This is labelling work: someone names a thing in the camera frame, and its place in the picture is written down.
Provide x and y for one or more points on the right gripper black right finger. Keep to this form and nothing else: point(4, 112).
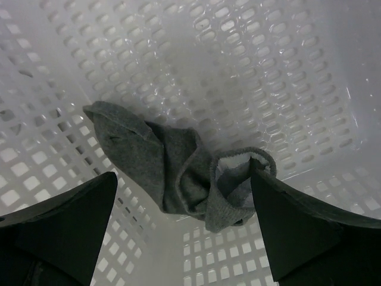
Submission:
point(310, 242)

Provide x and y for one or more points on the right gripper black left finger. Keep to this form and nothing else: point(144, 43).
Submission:
point(57, 241)

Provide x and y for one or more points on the white plastic laundry basket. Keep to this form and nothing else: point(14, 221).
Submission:
point(299, 79)

